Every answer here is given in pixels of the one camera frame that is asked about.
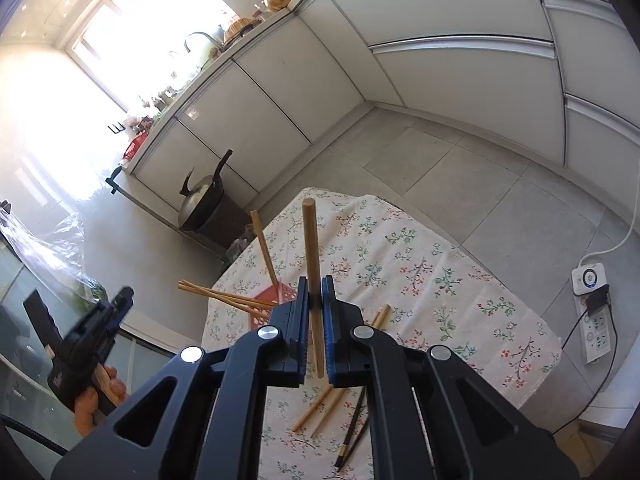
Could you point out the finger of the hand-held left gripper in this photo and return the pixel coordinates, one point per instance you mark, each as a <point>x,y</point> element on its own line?
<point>121,305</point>

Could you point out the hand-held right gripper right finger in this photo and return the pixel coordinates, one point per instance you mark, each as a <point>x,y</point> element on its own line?
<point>328,340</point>

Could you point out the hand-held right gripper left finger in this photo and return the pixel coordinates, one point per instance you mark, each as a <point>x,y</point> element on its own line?
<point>303,340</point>

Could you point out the pink perforated utensil holder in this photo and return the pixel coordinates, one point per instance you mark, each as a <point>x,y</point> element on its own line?
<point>280,295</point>

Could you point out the person's left hand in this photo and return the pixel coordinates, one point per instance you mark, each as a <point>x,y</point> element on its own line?
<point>87,407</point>

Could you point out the black chopstick with gold band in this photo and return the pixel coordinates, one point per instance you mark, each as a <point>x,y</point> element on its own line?
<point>361,432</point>
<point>356,410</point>

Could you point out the hanging plastic bag of greens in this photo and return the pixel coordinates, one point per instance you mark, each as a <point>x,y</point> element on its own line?
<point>50,255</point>

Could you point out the crumpled clear plastic bag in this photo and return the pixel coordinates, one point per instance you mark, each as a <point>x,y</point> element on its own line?
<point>240,247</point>

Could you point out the floral tablecloth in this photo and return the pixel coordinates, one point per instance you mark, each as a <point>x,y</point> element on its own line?
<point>425,270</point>

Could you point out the steel wok lid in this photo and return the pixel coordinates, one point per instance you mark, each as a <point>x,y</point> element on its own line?
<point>195,205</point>

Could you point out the black wok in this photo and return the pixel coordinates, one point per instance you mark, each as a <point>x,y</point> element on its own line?
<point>215,210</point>

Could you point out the brown wicker bin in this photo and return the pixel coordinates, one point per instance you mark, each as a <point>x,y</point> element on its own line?
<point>235,220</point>

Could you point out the black hook rack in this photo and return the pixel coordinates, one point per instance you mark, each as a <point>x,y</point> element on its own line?
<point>116,128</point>

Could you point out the group of small jars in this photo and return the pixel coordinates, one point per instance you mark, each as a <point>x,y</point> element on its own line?
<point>155,102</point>

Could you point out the white kitchen countertop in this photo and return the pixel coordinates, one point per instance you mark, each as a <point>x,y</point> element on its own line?
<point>202,80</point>

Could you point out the white door cabinet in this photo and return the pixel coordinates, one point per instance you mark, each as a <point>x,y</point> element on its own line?
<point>280,85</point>

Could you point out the white power strip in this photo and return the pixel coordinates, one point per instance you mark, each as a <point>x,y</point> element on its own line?
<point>600,335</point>

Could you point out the black plug adapter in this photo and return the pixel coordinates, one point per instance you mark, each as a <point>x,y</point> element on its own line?
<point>597,301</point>

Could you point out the steel sink faucet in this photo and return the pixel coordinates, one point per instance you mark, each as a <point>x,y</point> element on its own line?
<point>200,35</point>

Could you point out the kitchen window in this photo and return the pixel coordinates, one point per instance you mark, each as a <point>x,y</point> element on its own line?
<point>150,20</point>

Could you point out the brown round basket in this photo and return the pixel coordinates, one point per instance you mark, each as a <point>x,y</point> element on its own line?
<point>241,30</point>

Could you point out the white drawer cabinet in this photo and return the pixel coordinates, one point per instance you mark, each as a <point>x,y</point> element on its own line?
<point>450,10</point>

